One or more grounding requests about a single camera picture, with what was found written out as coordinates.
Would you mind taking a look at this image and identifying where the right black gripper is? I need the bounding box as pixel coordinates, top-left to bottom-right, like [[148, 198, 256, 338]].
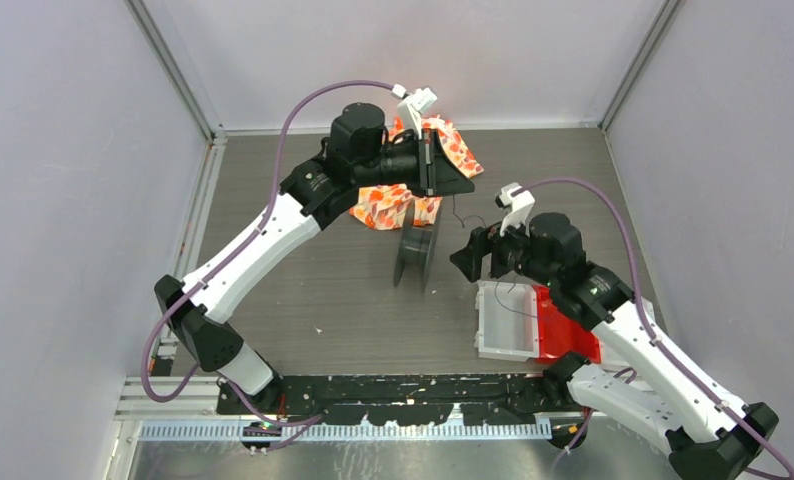
[[450, 207, 558, 288]]

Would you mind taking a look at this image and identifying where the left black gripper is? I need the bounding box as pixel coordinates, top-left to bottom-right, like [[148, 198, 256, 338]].
[[355, 128, 475, 198]]

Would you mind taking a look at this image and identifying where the thin purple wire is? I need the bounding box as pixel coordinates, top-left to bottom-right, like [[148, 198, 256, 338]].
[[451, 210, 557, 321]]

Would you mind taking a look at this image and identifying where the black cable spool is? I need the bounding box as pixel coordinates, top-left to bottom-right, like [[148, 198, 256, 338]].
[[392, 201, 440, 292]]

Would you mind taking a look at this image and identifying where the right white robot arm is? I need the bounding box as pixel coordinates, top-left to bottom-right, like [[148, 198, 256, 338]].
[[450, 213, 779, 479]]

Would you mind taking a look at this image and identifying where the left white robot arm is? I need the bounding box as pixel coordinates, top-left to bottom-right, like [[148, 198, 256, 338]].
[[154, 103, 475, 414]]

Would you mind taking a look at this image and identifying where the orange floral cloth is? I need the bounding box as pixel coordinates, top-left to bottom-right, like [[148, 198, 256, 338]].
[[349, 115, 484, 230]]

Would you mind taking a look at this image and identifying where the red plastic bin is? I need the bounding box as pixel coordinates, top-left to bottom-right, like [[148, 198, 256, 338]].
[[533, 285, 602, 365]]

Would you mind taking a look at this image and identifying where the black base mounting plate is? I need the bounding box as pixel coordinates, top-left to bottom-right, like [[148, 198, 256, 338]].
[[217, 373, 585, 427]]

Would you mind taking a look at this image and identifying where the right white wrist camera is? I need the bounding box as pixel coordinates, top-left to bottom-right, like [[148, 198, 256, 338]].
[[495, 182, 535, 237]]

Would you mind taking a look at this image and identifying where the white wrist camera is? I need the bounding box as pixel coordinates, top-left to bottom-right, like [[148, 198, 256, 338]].
[[495, 182, 535, 237], [391, 84, 438, 137]]

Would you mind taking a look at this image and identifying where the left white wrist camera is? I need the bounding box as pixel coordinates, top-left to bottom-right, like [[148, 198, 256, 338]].
[[391, 84, 438, 137]]

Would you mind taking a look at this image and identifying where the slotted cable duct rail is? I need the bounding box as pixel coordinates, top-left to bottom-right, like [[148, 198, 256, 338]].
[[138, 418, 552, 442]]

